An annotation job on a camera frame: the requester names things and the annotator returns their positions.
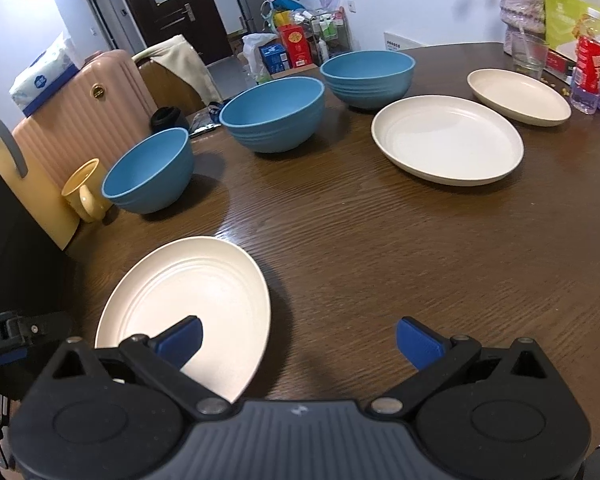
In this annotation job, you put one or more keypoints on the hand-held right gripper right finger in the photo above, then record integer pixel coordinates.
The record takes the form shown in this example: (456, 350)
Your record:
(420, 342)

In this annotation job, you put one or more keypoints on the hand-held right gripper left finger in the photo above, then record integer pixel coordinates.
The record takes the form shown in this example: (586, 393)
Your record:
(180, 342)

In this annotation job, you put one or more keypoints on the silver foil packet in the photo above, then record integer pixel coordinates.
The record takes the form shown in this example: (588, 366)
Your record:
(202, 122)

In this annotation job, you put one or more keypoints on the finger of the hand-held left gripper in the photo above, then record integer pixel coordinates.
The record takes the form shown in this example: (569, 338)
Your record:
(45, 329)

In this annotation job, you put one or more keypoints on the yellow mug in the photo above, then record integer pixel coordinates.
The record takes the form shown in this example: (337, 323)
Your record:
(82, 180)

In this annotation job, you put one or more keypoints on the black box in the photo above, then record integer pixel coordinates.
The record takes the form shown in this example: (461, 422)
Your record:
(15, 260)

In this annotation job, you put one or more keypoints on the flat red box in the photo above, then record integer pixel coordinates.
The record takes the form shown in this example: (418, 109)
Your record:
(560, 65)

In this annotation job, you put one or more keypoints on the white blue tissue pack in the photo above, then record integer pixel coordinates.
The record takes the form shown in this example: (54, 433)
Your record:
(42, 75)

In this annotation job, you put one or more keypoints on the blue box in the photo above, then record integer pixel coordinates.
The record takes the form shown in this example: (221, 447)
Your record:
(274, 57)

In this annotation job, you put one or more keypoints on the red label water bottle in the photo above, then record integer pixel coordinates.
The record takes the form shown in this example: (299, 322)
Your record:
(590, 60)

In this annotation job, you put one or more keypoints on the dark brown door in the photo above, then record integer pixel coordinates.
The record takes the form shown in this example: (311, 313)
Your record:
(180, 15)

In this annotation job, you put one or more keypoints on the clear drinking glass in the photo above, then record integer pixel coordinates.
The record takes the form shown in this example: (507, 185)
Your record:
(529, 55)

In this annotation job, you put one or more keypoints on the red box gold print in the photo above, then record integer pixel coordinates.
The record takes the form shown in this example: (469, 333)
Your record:
(295, 42)

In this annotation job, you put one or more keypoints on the blue bowl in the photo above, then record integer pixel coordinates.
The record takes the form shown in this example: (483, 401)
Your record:
(147, 170)
(367, 75)
(275, 110)

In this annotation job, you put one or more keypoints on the pink patterned vase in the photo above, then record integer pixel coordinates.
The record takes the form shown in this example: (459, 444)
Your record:
(522, 5)

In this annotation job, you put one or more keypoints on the pink ribbed suitcase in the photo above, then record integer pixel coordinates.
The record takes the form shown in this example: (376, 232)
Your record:
(100, 110)

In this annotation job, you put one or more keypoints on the cream plate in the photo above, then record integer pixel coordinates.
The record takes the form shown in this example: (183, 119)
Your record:
(517, 95)
(445, 135)
(190, 280)

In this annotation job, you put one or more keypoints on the white panel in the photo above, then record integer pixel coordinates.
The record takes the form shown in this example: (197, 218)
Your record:
(400, 41)

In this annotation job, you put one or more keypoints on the colourful bags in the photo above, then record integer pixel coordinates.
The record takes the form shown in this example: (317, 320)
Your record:
(282, 10)

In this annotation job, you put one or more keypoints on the brown wooden chair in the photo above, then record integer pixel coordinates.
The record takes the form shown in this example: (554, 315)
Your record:
(170, 90)

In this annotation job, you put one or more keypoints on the white plastic bag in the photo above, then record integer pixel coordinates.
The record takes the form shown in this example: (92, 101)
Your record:
(255, 52)

